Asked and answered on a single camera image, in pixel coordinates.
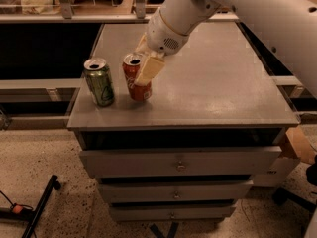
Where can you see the top grey drawer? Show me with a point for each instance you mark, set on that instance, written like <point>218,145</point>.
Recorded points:
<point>178,162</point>

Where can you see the bottom grey drawer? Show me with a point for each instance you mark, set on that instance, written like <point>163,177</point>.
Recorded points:
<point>174,212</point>

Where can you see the metal shelf rail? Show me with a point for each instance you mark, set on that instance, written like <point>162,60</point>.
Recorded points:
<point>82,11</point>

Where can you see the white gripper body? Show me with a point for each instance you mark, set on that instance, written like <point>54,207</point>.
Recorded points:
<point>162,34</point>

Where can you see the green soda can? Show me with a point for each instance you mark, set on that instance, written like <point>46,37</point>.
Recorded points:
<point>99,81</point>

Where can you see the middle grey drawer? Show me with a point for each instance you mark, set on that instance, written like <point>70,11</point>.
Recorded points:
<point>173,191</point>

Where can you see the grey drawer cabinet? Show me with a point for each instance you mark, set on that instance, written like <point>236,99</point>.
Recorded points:
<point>215,93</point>

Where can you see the black chair base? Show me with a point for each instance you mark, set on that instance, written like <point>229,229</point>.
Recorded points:
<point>282,195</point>

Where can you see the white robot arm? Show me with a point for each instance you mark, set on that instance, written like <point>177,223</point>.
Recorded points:
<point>288,28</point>

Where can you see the cardboard box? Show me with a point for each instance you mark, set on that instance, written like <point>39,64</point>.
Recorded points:
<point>295,149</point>

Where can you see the red coke can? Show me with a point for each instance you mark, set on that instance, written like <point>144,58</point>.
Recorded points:
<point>131,65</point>

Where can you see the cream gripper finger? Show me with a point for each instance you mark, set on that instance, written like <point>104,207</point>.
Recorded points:
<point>150,68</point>
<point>142,46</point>

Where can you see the black stand leg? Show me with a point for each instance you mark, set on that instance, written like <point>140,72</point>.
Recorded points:
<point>28,214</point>

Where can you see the grey drawer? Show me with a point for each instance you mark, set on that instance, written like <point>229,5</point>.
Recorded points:
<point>174,212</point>
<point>178,162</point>
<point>173,191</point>

